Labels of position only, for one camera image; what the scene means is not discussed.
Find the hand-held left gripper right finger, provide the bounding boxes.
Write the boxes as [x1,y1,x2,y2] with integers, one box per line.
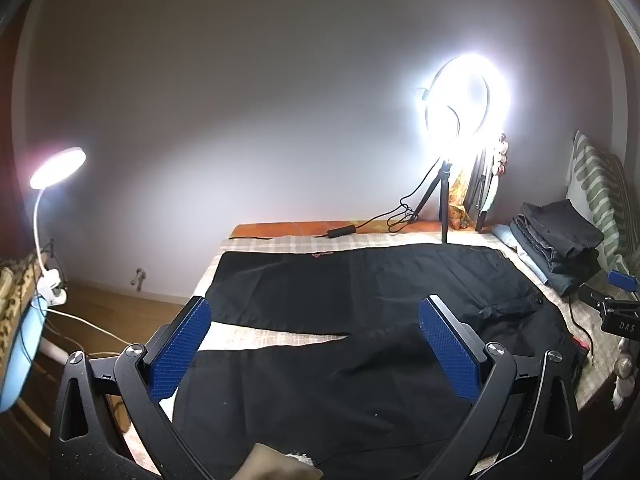
[419,295,583,480]

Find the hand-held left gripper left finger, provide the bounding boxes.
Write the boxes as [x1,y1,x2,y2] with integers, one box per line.
[50,296,213,480]

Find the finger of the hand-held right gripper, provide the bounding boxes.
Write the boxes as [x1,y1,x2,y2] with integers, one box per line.
[577,283,621,312]
[606,269,640,292]

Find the black pants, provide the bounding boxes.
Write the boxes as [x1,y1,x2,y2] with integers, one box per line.
[172,242,588,480]

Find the person's right hand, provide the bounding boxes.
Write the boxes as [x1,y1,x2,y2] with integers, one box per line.
[611,335,640,408]

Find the folded grey jeans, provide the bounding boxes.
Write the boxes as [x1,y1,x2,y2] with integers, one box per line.
[509,217,601,297]

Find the checked beige blanket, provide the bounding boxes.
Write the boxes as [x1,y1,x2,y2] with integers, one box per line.
[122,232,626,480]

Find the green striped pillow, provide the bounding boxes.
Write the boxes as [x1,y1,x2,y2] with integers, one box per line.
[566,130,640,277]

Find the folded light blue cloth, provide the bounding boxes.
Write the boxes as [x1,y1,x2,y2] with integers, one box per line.
[491,222,548,286]

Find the orange patterned cloth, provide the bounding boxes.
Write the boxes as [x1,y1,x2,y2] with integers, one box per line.
[446,164,474,232]

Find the beige cloth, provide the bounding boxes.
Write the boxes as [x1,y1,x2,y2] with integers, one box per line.
[234,441,324,480]

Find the white teal cloth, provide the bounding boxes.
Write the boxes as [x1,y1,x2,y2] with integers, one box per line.
[484,174,502,217]

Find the black folded stand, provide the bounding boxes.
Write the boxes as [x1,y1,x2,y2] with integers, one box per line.
[466,135,506,234]

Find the light blue cushion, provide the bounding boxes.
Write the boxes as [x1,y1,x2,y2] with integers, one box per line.
[0,300,49,414]

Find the small doll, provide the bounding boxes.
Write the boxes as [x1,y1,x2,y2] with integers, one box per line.
[491,134,509,177]

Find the leopard print cloth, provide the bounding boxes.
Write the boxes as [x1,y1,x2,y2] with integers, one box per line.
[0,256,44,387]

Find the white clip desk lamp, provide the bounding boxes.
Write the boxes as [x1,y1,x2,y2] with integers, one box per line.
[30,146,87,307]

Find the white lamp cable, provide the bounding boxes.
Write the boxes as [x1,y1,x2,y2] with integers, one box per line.
[44,304,151,357]

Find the black ring light cable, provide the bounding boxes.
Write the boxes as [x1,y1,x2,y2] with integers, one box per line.
[327,162,443,239]

